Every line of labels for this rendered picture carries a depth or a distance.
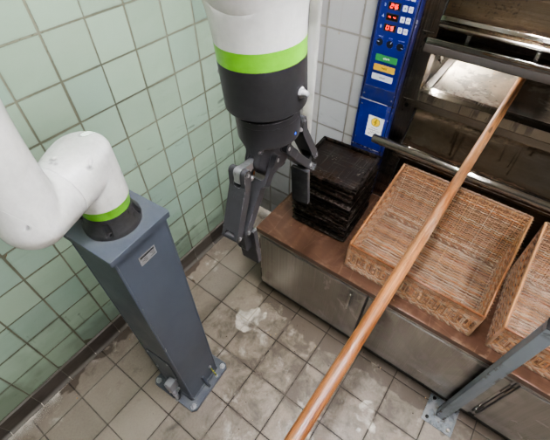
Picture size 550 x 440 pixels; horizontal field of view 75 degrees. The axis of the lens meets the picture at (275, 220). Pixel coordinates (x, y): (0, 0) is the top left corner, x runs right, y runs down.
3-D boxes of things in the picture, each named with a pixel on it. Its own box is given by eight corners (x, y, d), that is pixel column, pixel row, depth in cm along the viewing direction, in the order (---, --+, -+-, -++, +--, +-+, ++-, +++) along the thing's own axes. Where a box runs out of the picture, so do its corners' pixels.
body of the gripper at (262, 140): (261, 79, 44) (267, 141, 51) (216, 113, 40) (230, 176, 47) (314, 93, 41) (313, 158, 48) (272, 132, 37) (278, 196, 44)
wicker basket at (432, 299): (388, 202, 186) (403, 161, 165) (504, 257, 163) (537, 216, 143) (340, 264, 160) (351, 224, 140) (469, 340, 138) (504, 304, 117)
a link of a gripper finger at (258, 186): (282, 156, 44) (277, 154, 43) (254, 238, 47) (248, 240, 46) (257, 147, 46) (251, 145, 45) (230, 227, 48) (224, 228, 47)
